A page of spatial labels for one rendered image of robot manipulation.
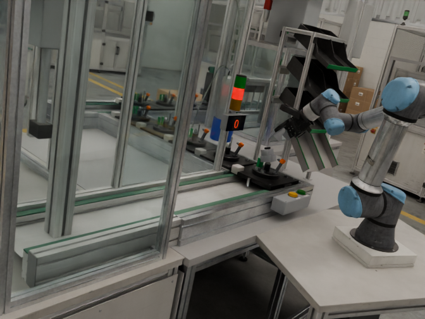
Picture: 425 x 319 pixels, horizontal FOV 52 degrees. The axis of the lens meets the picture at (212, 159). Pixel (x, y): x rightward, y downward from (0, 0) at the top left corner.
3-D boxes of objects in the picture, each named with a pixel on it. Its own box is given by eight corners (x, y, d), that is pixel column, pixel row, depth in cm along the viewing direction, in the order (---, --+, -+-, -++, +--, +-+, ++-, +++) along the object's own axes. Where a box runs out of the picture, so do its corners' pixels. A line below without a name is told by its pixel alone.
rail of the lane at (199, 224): (308, 204, 217) (314, 183, 214) (179, 246, 151) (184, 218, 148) (300, 199, 220) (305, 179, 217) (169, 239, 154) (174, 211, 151)
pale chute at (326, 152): (332, 168, 241) (338, 164, 238) (317, 169, 232) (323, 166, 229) (314, 123, 250) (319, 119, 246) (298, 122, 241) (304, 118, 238)
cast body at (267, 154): (276, 161, 210) (275, 146, 209) (271, 162, 207) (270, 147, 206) (262, 161, 215) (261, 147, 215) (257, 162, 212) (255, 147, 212)
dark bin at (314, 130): (326, 133, 225) (334, 122, 221) (309, 133, 217) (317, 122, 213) (295, 99, 240) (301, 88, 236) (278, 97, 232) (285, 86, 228)
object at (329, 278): (510, 297, 169) (513, 290, 168) (317, 313, 134) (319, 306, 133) (384, 216, 230) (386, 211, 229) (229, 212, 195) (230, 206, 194)
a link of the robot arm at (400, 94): (378, 225, 166) (446, 88, 143) (348, 224, 159) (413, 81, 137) (359, 207, 175) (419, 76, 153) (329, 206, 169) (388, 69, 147)
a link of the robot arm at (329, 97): (332, 99, 180) (326, 84, 184) (312, 114, 187) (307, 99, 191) (344, 105, 185) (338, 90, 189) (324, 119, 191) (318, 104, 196)
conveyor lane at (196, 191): (293, 200, 217) (298, 181, 214) (167, 238, 155) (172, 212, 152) (248, 180, 234) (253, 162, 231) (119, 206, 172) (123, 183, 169)
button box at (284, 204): (308, 207, 200) (311, 194, 199) (283, 215, 185) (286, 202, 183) (295, 201, 205) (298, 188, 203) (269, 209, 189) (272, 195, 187)
